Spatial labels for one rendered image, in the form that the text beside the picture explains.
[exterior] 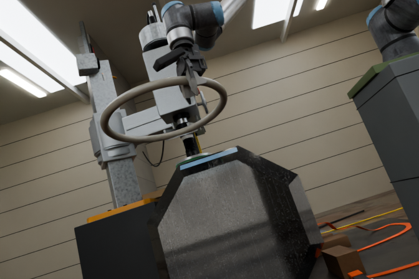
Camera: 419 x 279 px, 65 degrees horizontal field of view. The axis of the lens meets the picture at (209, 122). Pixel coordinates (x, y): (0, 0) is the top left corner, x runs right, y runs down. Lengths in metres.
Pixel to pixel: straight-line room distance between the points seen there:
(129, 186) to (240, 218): 1.23
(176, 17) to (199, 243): 1.02
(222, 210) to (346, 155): 6.07
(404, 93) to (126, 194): 1.97
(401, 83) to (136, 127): 1.90
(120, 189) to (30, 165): 5.96
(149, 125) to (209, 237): 1.24
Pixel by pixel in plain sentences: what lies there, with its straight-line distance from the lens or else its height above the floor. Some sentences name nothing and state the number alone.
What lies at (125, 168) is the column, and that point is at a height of 1.07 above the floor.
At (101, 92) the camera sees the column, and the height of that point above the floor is 1.74.
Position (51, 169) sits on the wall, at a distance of 8.20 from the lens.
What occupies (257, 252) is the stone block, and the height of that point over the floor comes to 0.31.
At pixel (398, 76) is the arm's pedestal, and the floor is 0.79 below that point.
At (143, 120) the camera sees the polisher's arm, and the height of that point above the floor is 1.39.
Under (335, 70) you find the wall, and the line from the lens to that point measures 8.08.
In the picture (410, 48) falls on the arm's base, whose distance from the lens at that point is 1.61.
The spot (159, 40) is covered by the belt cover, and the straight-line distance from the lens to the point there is 2.03.
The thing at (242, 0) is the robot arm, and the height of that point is 1.30.
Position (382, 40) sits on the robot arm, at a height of 1.01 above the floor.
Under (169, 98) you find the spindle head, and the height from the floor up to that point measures 1.21.
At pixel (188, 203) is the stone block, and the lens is 1.66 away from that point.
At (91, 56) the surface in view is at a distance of 2.93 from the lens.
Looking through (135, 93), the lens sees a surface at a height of 0.94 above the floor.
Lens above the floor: 0.51
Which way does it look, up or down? 16 degrees up
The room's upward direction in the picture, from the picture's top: 18 degrees counter-clockwise
